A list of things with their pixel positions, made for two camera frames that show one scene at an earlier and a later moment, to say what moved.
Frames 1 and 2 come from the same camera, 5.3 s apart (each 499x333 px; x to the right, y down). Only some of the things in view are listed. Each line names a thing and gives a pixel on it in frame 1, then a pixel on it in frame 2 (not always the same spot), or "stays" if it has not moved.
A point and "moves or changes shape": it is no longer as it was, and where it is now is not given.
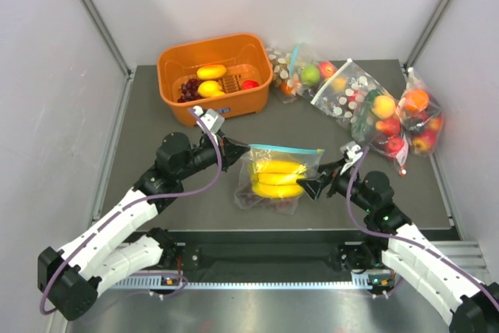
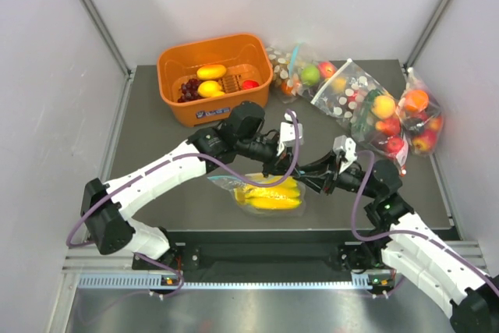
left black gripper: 230,151 to 277,166
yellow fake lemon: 210,89 stays
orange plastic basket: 228,74 stays
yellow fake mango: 211,72 stays
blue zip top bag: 269,175 moves or changes shape
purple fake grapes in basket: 189,90 stays
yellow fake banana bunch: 275,178 moves or changes shape
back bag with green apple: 296,71 stays
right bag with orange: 419,115 stays
